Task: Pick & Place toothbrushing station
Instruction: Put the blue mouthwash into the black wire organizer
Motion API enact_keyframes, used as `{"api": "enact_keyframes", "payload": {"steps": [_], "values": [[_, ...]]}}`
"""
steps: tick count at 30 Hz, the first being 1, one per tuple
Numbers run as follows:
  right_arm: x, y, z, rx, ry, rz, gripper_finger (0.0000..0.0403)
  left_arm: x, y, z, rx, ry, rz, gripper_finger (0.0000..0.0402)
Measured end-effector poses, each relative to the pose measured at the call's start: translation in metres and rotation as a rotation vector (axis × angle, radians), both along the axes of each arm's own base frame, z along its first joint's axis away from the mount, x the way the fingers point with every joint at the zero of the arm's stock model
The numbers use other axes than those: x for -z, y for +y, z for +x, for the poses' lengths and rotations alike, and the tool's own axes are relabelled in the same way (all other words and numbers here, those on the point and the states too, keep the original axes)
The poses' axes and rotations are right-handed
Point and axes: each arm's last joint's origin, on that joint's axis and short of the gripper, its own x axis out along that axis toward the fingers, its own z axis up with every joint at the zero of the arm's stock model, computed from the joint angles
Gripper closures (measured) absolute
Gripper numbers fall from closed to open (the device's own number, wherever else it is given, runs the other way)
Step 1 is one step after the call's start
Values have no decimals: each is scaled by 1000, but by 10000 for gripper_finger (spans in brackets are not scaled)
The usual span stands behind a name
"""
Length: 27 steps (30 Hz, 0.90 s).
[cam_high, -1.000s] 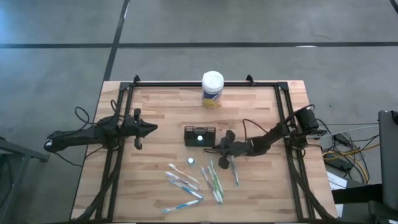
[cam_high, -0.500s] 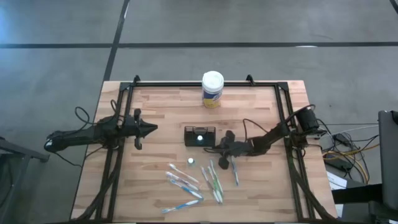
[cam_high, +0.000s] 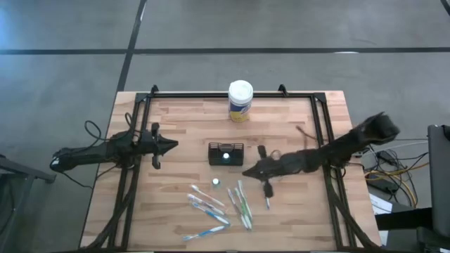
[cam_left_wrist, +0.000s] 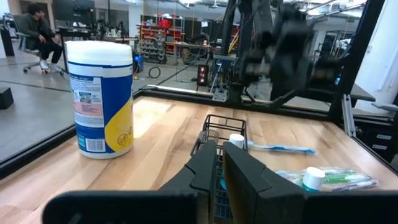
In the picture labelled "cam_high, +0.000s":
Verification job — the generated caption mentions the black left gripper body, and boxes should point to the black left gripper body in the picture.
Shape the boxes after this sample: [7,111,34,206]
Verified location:
[139,122,162,170]

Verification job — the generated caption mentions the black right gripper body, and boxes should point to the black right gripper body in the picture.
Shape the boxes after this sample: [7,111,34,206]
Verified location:
[258,145,295,198]

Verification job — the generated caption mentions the green white toothbrush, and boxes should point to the green white toothbrush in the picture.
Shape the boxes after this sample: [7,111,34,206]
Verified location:
[233,187,253,231]
[237,179,254,223]

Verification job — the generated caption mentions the white orange toothbrush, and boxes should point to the white orange toothbrush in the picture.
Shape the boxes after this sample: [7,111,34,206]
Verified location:
[191,184,226,208]

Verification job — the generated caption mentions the grey blue toothbrush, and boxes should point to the grey blue toothbrush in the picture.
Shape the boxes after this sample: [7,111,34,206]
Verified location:
[186,193,226,216]

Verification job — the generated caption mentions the white-lidded wipes canister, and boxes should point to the white-lidded wipes canister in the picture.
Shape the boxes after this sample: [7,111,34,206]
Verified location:
[227,79,254,123]

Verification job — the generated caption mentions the black power brick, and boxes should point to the black power brick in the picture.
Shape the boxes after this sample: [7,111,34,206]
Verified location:
[367,175,400,194]

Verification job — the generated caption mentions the white paper sheet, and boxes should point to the white paper sheet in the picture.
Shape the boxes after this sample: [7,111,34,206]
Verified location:
[368,193,393,215]

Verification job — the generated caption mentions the grey metal stand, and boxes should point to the grey metal stand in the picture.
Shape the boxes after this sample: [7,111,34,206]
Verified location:
[0,153,57,253]

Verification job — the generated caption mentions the black equipment stand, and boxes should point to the black equipment stand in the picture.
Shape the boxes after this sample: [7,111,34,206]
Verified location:
[374,207,450,253]

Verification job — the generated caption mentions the dark grey monitor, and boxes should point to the dark grey monitor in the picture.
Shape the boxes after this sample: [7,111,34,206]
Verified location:
[427,124,450,229]

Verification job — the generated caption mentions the black wire caddy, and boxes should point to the black wire caddy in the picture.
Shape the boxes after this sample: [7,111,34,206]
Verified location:
[207,141,245,167]

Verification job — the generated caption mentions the black aluminium table frame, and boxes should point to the black aluminium table frame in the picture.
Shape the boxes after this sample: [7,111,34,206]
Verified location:
[80,84,383,253]

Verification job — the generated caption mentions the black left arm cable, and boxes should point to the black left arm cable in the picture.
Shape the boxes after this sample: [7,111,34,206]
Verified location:
[83,121,106,143]

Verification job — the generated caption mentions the yellow cables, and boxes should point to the yellow cables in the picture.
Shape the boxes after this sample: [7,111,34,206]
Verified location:
[365,168,419,208]

